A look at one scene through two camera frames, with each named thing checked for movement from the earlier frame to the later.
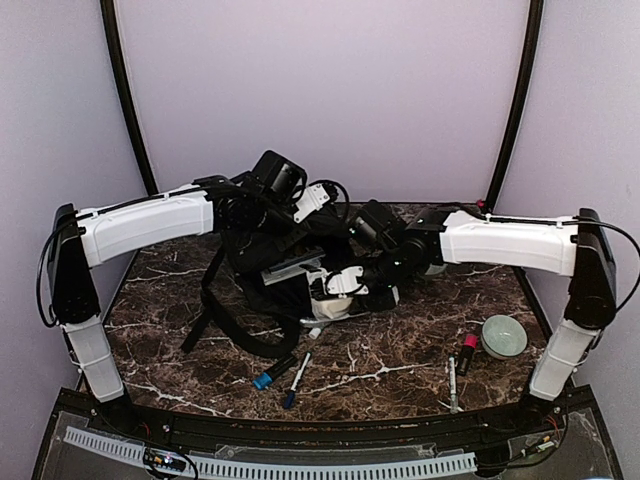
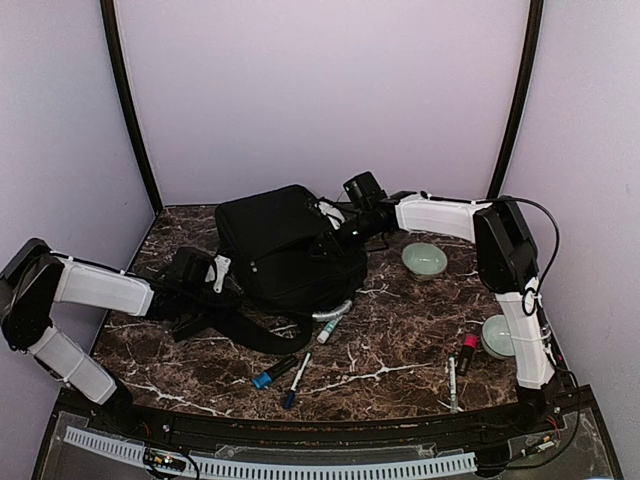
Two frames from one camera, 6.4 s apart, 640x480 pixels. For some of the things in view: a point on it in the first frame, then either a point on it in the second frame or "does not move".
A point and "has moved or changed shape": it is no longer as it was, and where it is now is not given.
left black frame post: (111, 34) does not move
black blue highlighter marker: (267, 377) does not move
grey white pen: (453, 386) does not move
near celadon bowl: (503, 337) does not move
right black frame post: (534, 35) does not move
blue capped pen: (289, 399) does not move
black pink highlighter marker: (469, 346) does not move
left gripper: (285, 243) → (228, 297)
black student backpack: (262, 317) has moved or changed shape
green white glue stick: (314, 332) → (323, 335)
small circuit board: (163, 459) does not move
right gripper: (385, 302) → (325, 242)
